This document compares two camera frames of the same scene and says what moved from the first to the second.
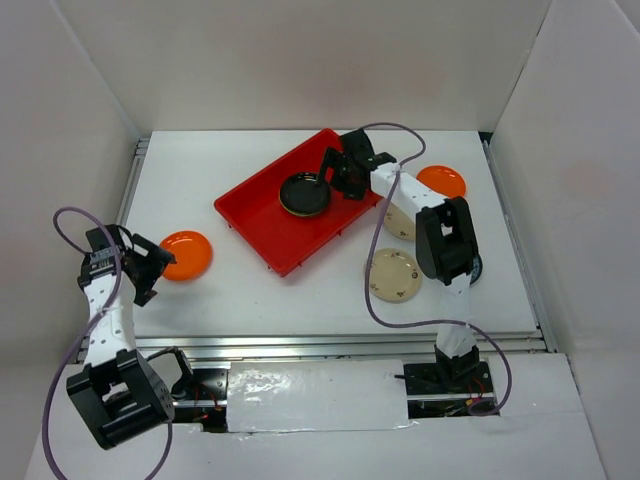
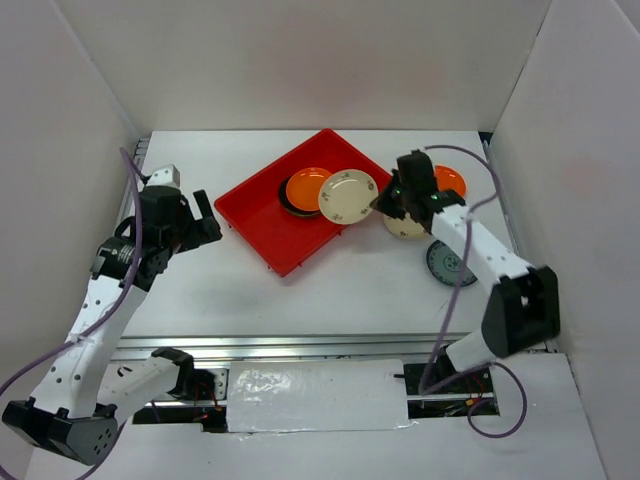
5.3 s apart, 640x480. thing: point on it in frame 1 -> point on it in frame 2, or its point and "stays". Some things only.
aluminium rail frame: x=362 y=346 stays
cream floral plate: x=394 y=275 -> x=346 y=195
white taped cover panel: x=321 y=395 stays
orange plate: x=444 y=180 stays
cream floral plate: x=399 y=223 stays
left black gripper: x=155 y=260 -> x=204 y=230
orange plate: x=193 y=255 -> x=302 y=188
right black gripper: x=334 y=159 -> x=382 y=204
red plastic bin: x=253 y=210 stays
